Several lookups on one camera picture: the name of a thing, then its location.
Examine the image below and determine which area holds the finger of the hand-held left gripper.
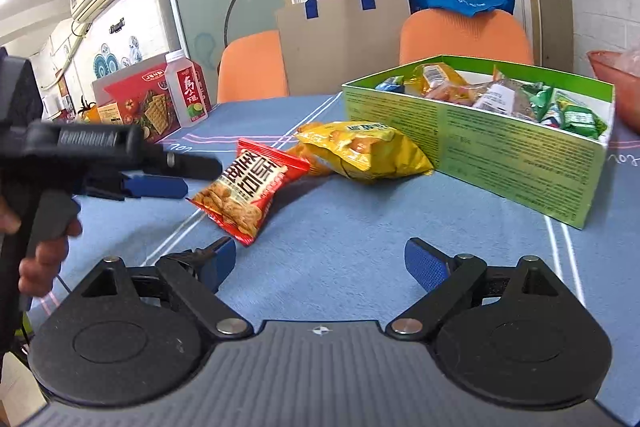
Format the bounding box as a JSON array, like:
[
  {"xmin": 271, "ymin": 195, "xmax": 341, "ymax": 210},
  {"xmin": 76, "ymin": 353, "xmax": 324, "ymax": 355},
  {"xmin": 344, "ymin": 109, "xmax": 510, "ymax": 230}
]
[
  {"xmin": 120, "ymin": 173, "xmax": 190, "ymax": 200},
  {"xmin": 142, "ymin": 146, "xmax": 224, "ymax": 180}
]

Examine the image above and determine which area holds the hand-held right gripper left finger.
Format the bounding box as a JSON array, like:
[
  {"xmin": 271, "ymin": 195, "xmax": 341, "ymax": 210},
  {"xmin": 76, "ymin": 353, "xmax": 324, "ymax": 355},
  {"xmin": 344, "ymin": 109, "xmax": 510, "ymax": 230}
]
[{"xmin": 81, "ymin": 237, "xmax": 254, "ymax": 341}]

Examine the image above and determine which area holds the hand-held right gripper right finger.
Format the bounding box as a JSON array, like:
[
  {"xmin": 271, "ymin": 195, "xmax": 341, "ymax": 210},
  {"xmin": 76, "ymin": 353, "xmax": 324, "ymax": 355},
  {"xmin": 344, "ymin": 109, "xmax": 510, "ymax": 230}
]
[{"xmin": 385, "ymin": 237, "xmax": 561, "ymax": 340}]

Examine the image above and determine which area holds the red snack bag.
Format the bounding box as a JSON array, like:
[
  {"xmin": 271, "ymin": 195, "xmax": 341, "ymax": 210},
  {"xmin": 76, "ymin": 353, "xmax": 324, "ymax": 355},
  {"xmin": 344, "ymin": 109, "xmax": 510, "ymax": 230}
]
[{"xmin": 187, "ymin": 138, "xmax": 311, "ymax": 247}]

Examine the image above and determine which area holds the green cardboard box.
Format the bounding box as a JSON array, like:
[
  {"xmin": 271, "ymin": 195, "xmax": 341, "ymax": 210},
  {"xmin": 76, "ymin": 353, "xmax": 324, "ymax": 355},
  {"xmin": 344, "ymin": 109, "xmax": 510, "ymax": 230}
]
[{"xmin": 341, "ymin": 55, "xmax": 616, "ymax": 230}]

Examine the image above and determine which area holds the person's left hand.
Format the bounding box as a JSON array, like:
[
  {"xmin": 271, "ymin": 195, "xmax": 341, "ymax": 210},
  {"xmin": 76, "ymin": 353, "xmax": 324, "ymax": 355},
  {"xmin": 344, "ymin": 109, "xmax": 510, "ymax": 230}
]
[{"xmin": 19, "ymin": 219, "xmax": 84, "ymax": 299}]

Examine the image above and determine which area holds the small tomato figure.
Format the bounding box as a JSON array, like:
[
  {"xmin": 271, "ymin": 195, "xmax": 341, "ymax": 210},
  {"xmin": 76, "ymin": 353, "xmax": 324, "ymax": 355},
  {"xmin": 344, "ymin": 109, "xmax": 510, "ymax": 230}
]
[{"xmin": 75, "ymin": 99, "xmax": 99, "ymax": 124}]

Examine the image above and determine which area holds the red label drink bottle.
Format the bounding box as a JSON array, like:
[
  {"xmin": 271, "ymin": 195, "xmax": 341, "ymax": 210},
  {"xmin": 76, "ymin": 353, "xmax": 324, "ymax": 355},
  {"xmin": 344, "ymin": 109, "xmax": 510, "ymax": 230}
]
[{"xmin": 165, "ymin": 49, "xmax": 210, "ymax": 128}]

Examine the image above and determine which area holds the red cracker box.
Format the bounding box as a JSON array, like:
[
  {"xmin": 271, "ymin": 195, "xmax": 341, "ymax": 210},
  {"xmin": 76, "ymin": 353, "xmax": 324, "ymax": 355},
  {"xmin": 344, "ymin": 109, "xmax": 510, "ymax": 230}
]
[{"xmin": 105, "ymin": 57, "xmax": 213, "ymax": 142}]

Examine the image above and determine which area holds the blue striped tablecloth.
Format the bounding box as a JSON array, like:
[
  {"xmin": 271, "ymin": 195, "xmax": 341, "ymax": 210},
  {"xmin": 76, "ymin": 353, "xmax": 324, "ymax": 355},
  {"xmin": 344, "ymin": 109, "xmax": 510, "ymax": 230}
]
[{"xmin": 30, "ymin": 94, "xmax": 640, "ymax": 423}]

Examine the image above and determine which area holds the orange snack packet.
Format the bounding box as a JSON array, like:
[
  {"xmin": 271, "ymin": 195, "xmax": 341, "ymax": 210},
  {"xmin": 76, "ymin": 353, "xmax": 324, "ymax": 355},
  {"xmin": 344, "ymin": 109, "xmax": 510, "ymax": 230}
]
[{"xmin": 282, "ymin": 141, "xmax": 333, "ymax": 178}]

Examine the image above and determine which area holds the orange chair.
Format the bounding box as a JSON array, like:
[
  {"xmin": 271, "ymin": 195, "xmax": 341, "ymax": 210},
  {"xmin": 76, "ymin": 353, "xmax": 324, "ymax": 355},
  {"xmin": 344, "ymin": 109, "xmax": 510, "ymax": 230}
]
[
  {"xmin": 399, "ymin": 9, "xmax": 535, "ymax": 66},
  {"xmin": 217, "ymin": 30, "xmax": 290, "ymax": 104}
]

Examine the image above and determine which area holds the yellow chip bag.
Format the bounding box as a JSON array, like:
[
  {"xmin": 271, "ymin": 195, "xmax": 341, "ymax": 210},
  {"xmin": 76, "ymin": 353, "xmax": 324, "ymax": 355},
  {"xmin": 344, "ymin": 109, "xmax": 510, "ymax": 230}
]
[{"xmin": 294, "ymin": 121, "xmax": 435, "ymax": 184}]

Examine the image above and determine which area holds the heap of assorted snack packets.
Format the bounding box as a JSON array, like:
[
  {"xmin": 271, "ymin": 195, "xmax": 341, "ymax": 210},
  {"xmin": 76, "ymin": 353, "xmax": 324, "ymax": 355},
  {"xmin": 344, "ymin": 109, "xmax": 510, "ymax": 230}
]
[{"xmin": 375, "ymin": 63, "xmax": 608, "ymax": 140}]

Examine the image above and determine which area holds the brown paper bag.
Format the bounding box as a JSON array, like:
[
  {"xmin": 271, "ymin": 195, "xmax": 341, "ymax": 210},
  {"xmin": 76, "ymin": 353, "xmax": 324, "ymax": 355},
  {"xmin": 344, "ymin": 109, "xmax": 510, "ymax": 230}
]
[{"xmin": 276, "ymin": 0, "xmax": 412, "ymax": 96}]

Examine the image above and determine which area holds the orange chair back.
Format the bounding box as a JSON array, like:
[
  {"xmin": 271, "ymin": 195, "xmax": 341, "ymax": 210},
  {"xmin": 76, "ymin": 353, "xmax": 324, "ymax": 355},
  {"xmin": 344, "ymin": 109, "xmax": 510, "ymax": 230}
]
[{"xmin": 399, "ymin": 9, "xmax": 535, "ymax": 66}]

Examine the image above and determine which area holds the pink bowl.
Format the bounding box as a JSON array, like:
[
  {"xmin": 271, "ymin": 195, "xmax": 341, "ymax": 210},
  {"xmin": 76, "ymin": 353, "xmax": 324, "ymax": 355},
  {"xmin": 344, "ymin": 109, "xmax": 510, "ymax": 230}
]
[{"xmin": 587, "ymin": 50, "xmax": 640, "ymax": 134}]

